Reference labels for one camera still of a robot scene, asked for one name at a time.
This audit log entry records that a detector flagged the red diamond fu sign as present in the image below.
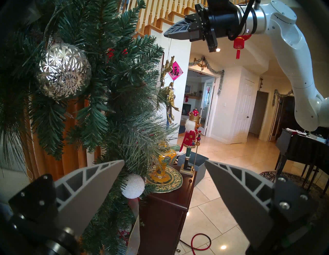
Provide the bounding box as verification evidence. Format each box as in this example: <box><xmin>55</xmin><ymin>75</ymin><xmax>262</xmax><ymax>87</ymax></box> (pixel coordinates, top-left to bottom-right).
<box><xmin>168</xmin><ymin>61</ymin><xmax>184</xmax><ymax>81</ymax></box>

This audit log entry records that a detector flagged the white glitter ball ornament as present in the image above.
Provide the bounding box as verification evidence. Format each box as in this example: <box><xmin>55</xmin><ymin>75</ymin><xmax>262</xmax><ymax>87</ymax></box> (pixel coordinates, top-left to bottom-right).
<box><xmin>121</xmin><ymin>174</ymin><xmax>145</xmax><ymax>199</ymax></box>

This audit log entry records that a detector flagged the red floor cable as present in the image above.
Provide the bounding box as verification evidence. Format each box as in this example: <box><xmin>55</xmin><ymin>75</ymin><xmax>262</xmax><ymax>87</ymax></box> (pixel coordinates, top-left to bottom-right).
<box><xmin>190</xmin><ymin>233</ymin><xmax>212</xmax><ymax>251</ymax></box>

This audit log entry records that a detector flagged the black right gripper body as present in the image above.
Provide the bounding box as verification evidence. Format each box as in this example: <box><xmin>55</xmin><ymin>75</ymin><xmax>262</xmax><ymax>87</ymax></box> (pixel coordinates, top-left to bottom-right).
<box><xmin>206</xmin><ymin>10</ymin><xmax>242</xmax><ymax>39</ymax></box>

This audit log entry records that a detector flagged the brown wooden door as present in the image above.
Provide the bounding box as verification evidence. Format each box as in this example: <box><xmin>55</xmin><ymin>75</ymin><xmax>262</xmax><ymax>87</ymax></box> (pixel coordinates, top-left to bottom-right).
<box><xmin>248</xmin><ymin>91</ymin><xmax>269</xmax><ymax>136</ymax></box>

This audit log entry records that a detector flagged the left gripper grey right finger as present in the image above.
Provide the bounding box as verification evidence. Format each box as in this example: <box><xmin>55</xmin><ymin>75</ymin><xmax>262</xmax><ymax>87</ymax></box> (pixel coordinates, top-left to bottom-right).
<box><xmin>205</xmin><ymin>160</ymin><xmax>319</xmax><ymax>251</ymax></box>

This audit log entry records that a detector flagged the dark wooden cabinet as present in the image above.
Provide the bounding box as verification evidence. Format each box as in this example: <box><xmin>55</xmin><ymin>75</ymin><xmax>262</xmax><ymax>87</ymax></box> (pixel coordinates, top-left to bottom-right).
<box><xmin>139</xmin><ymin>165</ymin><xmax>198</xmax><ymax>255</ymax></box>

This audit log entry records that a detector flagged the black piano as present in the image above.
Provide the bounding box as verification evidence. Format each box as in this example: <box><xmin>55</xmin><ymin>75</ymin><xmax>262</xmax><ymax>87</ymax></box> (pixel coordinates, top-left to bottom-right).
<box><xmin>275</xmin><ymin>127</ymin><xmax>329</xmax><ymax>196</ymax></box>

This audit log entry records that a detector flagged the yellow porcelain lidded jar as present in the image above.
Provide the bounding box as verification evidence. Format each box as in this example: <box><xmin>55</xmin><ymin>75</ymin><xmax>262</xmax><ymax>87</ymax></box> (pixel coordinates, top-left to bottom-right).
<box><xmin>150</xmin><ymin>148</ymin><xmax>178</xmax><ymax>183</ymax></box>

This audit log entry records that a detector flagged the sheer white ribbon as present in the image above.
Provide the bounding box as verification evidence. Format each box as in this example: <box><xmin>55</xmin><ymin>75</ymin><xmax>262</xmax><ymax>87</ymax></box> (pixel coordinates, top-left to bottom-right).
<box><xmin>126</xmin><ymin>198</ymin><xmax>141</xmax><ymax>255</ymax></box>

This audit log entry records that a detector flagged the tinsel doorway garland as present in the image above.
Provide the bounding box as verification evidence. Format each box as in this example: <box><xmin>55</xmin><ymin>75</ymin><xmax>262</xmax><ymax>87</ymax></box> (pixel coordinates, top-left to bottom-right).
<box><xmin>189</xmin><ymin>56</ymin><xmax>225</xmax><ymax>95</ymax></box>
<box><xmin>272</xmin><ymin>89</ymin><xmax>294</xmax><ymax>106</ymax></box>

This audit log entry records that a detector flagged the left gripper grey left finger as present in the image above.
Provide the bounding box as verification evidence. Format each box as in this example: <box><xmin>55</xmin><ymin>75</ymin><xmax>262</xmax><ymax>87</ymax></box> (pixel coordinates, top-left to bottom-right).
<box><xmin>8</xmin><ymin>160</ymin><xmax>125</xmax><ymax>238</ymax></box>

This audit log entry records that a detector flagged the silver faceted ball ornament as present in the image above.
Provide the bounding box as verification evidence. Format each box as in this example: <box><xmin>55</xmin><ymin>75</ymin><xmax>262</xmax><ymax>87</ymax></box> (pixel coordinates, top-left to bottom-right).
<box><xmin>37</xmin><ymin>43</ymin><xmax>92</xmax><ymax>100</ymax></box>

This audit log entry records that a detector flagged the ornate decorative plate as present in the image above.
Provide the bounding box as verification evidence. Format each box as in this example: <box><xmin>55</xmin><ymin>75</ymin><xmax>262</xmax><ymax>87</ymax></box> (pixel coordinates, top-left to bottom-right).
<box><xmin>147</xmin><ymin>166</ymin><xmax>183</xmax><ymax>194</ymax></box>

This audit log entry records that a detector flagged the white panel door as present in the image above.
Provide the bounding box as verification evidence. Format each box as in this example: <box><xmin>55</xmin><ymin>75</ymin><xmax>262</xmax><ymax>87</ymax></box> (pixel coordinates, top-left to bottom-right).
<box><xmin>233</xmin><ymin>77</ymin><xmax>258</xmax><ymax>140</ymax></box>

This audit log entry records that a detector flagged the gold glitter reindeer ornament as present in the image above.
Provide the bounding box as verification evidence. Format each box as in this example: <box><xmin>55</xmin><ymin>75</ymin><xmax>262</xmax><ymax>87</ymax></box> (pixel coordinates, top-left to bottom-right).
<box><xmin>157</xmin><ymin>39</ymin><xmax>180</xmax><ymax>124</ymax></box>

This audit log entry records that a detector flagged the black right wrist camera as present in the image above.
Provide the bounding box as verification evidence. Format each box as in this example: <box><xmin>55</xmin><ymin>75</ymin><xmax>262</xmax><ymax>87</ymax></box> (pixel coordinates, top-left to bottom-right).
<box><xmin>208</xmin><ymin>0</ymin><xmax>235</xmax><ymax>13</ymax></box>

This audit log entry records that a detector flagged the black sleeved wrist cable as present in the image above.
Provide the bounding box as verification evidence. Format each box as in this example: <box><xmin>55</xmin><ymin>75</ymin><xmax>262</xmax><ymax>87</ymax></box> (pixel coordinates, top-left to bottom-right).
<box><xmin>227</xmin><ymin>0</ymin><xmax>255</xmax><ymax>41</ymax></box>

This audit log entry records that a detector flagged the red paper lantern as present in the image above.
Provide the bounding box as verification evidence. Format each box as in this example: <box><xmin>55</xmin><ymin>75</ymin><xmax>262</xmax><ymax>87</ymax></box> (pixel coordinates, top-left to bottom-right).
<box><xmin>233</xmin><ymin>35</ymin><xmax>252</xmax><ymax>60</ymax></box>

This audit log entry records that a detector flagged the dark patterned floor rug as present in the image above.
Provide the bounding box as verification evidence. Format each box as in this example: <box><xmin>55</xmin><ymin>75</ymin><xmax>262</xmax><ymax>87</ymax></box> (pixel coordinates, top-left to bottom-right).
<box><xmin>260</xmin><ymin>170</ymin><xmax>329</xmax><ymax>206</ymax></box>

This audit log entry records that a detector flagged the tall red nutcracker figurine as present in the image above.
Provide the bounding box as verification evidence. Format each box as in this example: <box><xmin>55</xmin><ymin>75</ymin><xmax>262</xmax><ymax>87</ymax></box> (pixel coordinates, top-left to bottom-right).
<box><xmin>179</xmin><ymin>108</ymin><xmax>202</xmax><ymax>176</ymax></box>

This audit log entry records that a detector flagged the grey square bin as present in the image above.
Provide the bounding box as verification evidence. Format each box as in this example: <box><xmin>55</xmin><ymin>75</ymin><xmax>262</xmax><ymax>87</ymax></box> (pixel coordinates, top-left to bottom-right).
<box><xmin>177</xmin><ymin>152</ymin><xmax>209</xmax><ymax>187</ymax></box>

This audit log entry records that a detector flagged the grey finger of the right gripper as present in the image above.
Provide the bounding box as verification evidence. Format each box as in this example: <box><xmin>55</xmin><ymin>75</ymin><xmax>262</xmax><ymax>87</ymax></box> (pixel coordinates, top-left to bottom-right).
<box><xmin>167</xmin><ymin>25</ymin><xmax>218</xmax><ymax>53</ymax></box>
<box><xmin>164</xmin><ymin>12</ymin><xmax>206</xmax><ymax>35</ymax></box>

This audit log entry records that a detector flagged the green pine garland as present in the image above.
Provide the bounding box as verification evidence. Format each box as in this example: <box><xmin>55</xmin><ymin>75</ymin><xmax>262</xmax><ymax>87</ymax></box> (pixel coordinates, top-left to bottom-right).
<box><xmin>0</xmin><ymin>0</ymin><xmax>180</xmax><ymax>255</ymax></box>

